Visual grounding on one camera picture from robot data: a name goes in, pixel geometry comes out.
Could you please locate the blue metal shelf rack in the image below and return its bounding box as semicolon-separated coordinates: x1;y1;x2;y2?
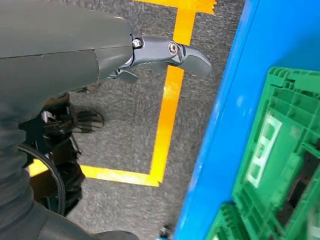
155;0;320;240

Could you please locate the black robot leg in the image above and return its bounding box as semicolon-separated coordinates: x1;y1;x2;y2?
18;93;104;216

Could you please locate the yellow floor tape square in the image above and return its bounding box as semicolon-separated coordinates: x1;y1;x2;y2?
29;0;217;188

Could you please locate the black leg cable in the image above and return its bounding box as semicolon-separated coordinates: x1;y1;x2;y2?
18;143;66;216

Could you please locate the green plastic crate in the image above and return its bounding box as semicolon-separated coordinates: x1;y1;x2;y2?
205;202;251;240
231;66;320;240

